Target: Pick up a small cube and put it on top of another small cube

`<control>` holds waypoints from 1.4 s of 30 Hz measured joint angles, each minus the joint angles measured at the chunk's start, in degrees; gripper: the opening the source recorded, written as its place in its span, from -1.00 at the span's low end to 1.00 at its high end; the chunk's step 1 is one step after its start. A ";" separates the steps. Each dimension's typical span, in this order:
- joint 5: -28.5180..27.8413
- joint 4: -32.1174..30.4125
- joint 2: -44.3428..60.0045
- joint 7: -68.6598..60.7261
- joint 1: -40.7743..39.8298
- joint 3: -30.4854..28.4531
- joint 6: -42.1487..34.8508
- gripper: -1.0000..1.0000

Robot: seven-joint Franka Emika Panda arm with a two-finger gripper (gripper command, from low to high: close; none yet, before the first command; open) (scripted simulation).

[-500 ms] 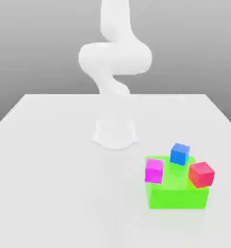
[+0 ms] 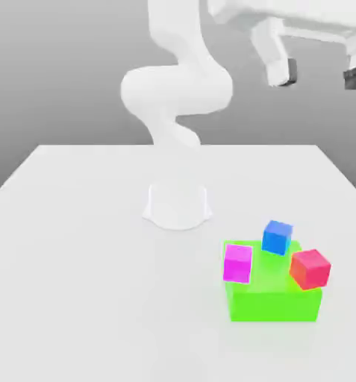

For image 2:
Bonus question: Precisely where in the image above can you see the small red cube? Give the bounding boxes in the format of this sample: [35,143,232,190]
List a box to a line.
[288,248,332,291]

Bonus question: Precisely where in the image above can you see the small magenta cube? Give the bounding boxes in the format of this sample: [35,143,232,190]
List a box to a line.
[222,243,254,285]

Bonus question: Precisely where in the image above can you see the small blue cube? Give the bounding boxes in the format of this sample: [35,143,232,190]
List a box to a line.
[260,219,294,257]

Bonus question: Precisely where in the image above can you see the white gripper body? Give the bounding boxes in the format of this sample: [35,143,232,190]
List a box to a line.
[207,0,356,40]

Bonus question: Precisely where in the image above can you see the large green box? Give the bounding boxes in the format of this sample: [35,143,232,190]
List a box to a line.
[223,239,324,323]

